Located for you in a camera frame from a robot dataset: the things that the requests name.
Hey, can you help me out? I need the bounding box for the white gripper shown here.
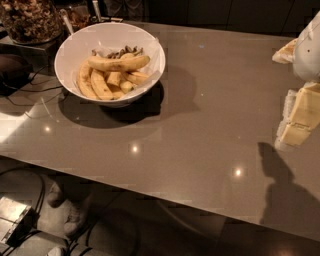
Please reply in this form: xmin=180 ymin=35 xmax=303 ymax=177
xmin=272 ymin=11 xmax=320 ymax=150

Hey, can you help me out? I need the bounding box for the yellow banana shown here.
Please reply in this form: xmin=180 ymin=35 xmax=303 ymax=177
xmin=122 ymin=71 xmax=148 ymax=85
xmin=88 ymin=55 xmax=150 ymax=72
xmin=76 ymin=60 xmax=97 ymax=99
xmin=91 ymin=70 xmax=113 ymax=100

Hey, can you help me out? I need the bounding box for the small lower banana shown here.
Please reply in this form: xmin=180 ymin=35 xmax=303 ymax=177
xmin=120 ymin=81 xmax=135 ymax=94

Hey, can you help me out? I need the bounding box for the short middle banana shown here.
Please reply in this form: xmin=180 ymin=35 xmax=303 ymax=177
xmin=107 ymin=72 xmax=121 ymax=87

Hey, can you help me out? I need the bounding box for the white ceramic bowl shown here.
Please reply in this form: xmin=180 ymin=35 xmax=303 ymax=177
xmin=54 ymin=23 xmax=166 ymax=108

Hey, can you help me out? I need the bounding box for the grey shoe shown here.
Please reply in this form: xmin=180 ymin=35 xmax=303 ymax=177
xmin=64 ymin=197 xmax=91 ymax=238

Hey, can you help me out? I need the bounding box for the glass jar of nuts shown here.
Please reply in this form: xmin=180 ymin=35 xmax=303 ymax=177
xmin=0 ymin=0 xmax=62 ymax=45

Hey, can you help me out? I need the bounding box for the black round object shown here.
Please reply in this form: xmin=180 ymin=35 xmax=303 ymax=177
xmin=0 ymin=54 xmax=33 ymax=96

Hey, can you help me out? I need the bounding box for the silver metal box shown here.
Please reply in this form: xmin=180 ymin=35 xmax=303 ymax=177
xmin=0 ymin=197 xmax=31 ymax=245

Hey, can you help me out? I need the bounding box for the metal spoon handle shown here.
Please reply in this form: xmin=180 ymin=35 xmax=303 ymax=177
xmin=59 ymin=9 xmax=74 ymax=35

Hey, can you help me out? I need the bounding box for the black floor cable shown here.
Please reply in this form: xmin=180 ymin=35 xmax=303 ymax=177
xmin=0 ymin=165 xmax=47 ymax=214

